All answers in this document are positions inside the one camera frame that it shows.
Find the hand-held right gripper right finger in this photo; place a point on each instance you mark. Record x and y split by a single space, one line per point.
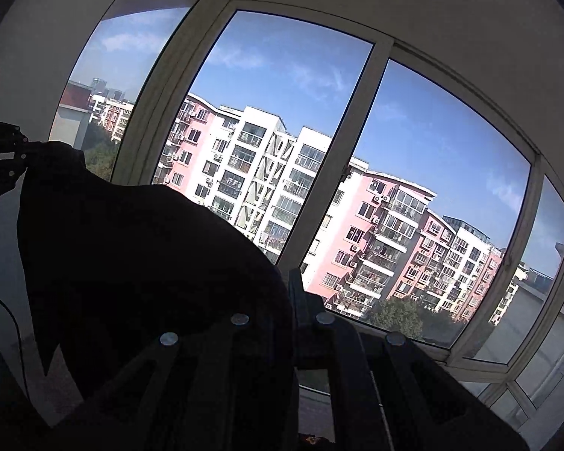
305 310

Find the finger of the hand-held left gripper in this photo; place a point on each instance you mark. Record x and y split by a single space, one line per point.
2 136
0 169

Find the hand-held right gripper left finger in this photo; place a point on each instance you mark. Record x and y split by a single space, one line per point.
225 361

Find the navy blue shirt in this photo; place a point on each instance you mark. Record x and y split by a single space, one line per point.
145 253

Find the pink white apartment building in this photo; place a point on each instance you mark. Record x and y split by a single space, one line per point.
395 253

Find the white framed window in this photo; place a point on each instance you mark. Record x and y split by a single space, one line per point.
357 141

